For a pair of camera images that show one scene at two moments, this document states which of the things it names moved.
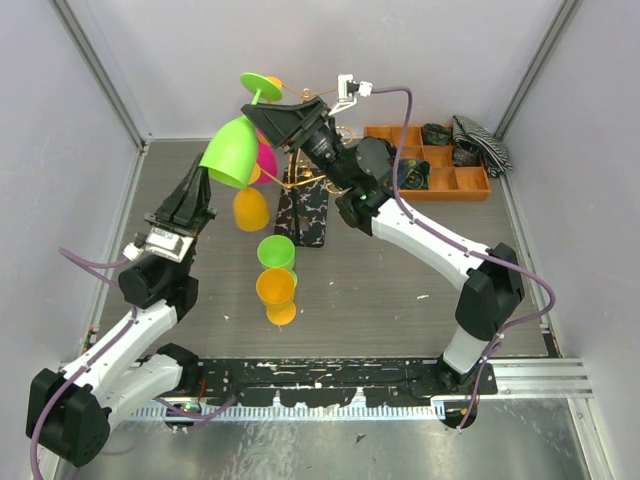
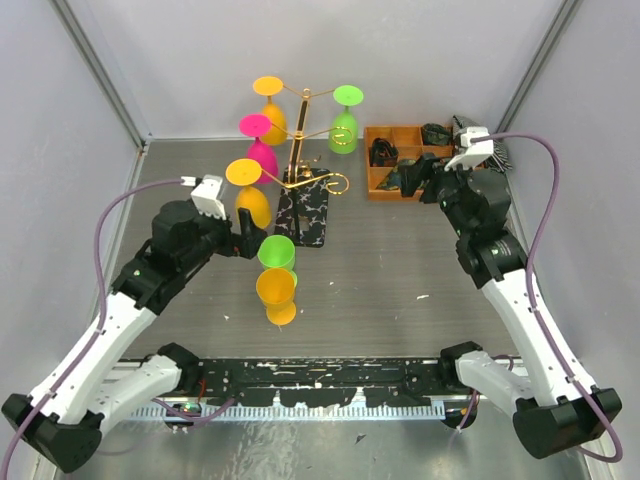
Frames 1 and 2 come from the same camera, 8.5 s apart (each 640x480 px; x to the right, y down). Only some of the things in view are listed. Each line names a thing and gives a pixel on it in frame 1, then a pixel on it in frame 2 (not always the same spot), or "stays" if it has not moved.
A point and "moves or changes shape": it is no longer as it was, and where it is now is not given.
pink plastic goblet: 267,159 stays
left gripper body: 190,230 -> 223,241
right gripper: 278,123 -> 411,177
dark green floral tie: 436,134 stays
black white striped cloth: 472,136 stays
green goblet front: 232,153 moves or changes shape
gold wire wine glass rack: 303,207 stays
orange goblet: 275,288 stays
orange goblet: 251,207 stays
